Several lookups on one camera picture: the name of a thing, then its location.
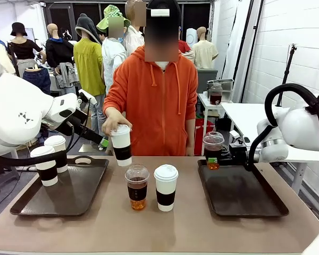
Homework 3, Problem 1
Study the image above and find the blue jeans half mannequin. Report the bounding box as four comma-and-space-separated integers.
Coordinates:
22, 66, 52, 95

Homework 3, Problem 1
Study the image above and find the black leaning pole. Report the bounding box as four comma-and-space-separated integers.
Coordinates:
232, 0, 255, 100
240, 0, 264, 103

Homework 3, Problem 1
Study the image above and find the large white table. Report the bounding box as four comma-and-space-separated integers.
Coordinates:
221, 103, 319, 194

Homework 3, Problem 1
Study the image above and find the white paper cup black sleeve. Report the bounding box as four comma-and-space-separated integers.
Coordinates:
110, 124, 133, 167
153, 164, 179, 213
30, 145, 59, 187
44, 135, 69, 174

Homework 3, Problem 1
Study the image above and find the glass jar with dark liquid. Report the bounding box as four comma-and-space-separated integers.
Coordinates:
209, 82, 223, 106

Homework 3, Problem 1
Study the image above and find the black tripod stand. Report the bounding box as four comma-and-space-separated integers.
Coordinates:
275, 44, 298, 107

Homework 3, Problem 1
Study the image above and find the mannequin in red shirt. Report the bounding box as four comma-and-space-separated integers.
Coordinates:
178, 25, 196, 63

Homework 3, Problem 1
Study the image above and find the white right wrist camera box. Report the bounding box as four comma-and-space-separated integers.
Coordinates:
229, 131, 252, 145

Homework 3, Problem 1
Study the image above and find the person in white shirt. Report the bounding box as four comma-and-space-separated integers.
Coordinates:
97, 4, 128, 94

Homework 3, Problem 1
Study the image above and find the dark brown serving tray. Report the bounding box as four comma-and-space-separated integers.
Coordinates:
10, 155, 110, 217
197, 158, 290, 218

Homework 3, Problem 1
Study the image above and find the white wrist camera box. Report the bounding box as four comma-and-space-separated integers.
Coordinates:
78, 89, 98, 106
229, 131, 252, 145

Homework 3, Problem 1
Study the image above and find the person's right hand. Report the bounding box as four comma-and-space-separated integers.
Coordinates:
102, 111, 133, 137

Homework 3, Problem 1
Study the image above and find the background person in light shirt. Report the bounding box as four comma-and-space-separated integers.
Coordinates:
123, 0, 147, 55

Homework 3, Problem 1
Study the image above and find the red shopping bag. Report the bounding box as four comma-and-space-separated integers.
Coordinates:
195, 118, 216, 156

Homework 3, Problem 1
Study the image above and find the mannequin in cream shirt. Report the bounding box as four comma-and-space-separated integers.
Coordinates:
192, 26, 219, 70

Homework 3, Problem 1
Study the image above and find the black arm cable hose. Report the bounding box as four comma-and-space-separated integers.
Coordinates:
0, 124, 77, 167
246, 83, 319, 171

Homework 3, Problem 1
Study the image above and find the mannequin in yellow-green shirt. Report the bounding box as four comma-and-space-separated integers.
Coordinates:
73, 13, 107, 146

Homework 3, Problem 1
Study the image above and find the mannequin in black jacket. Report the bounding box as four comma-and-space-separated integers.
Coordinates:
45, 23, 79, 96

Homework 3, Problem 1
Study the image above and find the person's left forearm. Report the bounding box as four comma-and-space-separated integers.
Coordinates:
184, 106, 199, 146

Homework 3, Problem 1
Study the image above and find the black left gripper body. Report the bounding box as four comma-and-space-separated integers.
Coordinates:
55, 108, 105, 146

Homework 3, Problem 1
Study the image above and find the mannequin in black top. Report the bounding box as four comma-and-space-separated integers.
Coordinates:
7, 22, 47, 79

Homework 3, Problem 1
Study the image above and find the grey hooded hat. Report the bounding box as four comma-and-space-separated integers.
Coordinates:
74, 13, 103, 45

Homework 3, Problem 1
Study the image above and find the metal wire basket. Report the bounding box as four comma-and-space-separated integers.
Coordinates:
207, 78, 234, 94

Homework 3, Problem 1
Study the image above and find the white round device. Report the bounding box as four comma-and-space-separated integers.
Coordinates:
186, 28, 198, 48

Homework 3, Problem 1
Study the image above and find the clear plastic cup dark tea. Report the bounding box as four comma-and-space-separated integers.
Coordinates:
203, 131, 225, 171

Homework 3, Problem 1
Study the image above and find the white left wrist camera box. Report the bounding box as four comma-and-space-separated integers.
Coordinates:
78, 89, 98, 106

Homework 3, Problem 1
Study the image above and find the black cap with white tag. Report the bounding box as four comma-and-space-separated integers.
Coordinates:
146, 0, 181, 19

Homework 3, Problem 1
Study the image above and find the black bucket hat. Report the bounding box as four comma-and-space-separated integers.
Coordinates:
10, 22, 28, 37

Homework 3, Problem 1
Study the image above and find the person's right forearm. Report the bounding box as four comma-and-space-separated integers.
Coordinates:
103, 98, 127, 120

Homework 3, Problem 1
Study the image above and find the person in orange hoodie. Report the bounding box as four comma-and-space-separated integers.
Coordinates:
103, 0, 199, 157

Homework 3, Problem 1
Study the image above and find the dark grey stool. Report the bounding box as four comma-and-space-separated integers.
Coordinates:
0, 159, 21, 194

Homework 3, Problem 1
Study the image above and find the green checked sun hat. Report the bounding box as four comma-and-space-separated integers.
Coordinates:
96, 4, 131, 34

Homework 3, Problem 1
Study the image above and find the grey metal cabinet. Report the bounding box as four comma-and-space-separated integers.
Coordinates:
196, 68, 219, 94

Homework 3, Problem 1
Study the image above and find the clear plastic cup amber tea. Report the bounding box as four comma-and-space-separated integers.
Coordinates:
124, 164, 150, 211

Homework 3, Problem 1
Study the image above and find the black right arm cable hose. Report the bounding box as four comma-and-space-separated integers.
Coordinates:
246, 83, 319, 171

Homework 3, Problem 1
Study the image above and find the small white side table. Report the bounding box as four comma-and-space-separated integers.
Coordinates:
196, 91, 233, 131

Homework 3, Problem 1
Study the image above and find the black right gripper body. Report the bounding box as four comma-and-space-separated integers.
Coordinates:
222, 142, 250, 166

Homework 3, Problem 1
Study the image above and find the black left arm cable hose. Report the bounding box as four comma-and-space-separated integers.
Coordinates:
0, 124, 77, 167

